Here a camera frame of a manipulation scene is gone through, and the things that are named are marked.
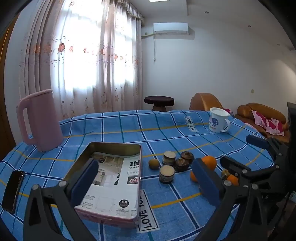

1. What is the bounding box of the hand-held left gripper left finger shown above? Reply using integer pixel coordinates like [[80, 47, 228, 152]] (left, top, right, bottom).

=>
[[23, 159, 99, 241]]

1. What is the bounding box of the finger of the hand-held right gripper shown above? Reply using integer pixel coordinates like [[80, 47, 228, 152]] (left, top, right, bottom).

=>
[[220, 156, 287, 186], [246, 135, 288, 166]]

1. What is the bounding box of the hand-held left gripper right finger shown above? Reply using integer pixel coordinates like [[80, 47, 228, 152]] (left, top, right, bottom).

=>
[[191, 158, 270, 241]]

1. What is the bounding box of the large orange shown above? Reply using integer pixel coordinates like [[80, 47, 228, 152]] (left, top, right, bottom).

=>
[[201, 156, 217, 172]]

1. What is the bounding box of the dark purple mangosteen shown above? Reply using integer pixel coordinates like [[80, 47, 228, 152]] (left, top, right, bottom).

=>
[[181, 151, 195, 163], [175, 158, 191, 172]]

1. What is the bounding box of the cut purple sweet potato piece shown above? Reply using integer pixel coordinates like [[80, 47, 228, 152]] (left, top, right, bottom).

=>
[[162, 151, 176, 166], [159, 165, 175, 184]]

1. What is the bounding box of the rectangular metal tin tray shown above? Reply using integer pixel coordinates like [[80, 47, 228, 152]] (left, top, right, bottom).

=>
[[62, 142, 142, 229]]

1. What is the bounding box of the pink floral pillow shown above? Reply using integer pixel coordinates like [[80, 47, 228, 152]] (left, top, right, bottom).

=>
[[252, 110, 285, 136]]

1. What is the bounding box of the orange leather sofa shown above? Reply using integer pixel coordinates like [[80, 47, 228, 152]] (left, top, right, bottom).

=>
[[235, 103, 290, 142]]

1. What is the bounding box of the white mug blue print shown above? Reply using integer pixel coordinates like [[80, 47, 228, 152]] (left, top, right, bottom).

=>
[[209, 107, 231, 133]]

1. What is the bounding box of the orange leather armchair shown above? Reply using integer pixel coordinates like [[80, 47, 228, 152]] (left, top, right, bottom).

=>
[[189, 93, 223, 111]]

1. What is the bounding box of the blue plaid tablecloth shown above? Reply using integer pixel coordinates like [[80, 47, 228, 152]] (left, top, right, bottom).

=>
[[0, 109, 289, 241]]

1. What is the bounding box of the black smartphone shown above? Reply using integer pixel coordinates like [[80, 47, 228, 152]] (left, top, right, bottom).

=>
[[2, 170, 25, 214]]

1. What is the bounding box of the pink electric kettle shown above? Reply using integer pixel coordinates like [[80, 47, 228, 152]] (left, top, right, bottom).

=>
[[17, 89, 64, 152]]

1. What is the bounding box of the dark round stool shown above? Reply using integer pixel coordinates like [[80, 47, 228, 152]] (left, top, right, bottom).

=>
[[144, 96, 175, 112]]

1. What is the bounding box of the wooden door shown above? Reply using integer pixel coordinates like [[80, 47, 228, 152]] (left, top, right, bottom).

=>
[[0, 14, 20, 158]]

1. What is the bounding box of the sheer floral curtain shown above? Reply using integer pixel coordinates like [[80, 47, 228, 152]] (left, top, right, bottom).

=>
[[18, 0, 145, 116]]

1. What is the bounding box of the white air conditioner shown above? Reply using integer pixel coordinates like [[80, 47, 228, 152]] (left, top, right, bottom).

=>
[[153, 22, 189, 36]]

